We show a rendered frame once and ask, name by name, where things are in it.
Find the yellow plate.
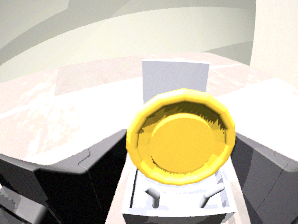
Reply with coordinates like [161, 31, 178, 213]
[126, 88, 235, 186]

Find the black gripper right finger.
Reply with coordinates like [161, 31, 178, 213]
[230, 132, 298, 224]

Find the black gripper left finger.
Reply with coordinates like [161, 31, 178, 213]
[0, 128, 128, 224]

